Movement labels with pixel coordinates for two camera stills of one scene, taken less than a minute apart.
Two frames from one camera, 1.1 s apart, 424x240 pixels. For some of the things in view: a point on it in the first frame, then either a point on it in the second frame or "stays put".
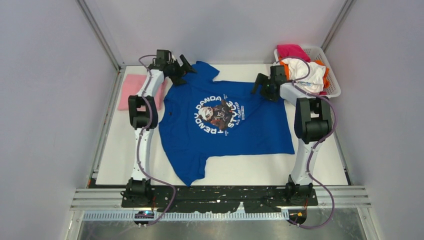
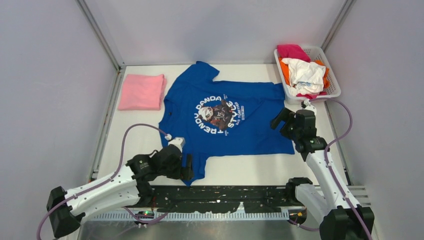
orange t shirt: (326, 78) stays put
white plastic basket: (332, 88) stays put
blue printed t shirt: (200, 115) stays put
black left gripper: (186, 68) → (187, 173)
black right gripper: (262, 79) → (282, 116)
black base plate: (220, 198) stays put
